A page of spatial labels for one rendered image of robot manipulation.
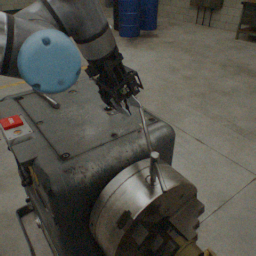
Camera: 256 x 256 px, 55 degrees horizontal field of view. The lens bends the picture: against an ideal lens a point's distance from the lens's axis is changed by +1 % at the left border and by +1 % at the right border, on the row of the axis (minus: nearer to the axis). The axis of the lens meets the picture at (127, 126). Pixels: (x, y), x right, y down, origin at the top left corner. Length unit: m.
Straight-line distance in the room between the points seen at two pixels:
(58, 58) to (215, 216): 2.03
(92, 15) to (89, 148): 0.39
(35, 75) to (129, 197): 0.41
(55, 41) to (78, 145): 0.47
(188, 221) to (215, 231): 1.40
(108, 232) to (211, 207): 1.68
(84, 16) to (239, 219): 2.03
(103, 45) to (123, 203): 0.37
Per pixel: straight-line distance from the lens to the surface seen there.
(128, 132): 0.77
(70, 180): 0.67
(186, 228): 0.73
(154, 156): 0.59
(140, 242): 0.62
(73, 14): 0.46
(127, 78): 0.53
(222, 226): 2.18
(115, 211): 0.64
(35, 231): 1.47
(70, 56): 0.31
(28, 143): 0.79
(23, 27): 0.33
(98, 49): 0.49
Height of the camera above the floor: 1.70
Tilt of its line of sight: 34 degrees down
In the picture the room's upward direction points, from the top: straight up
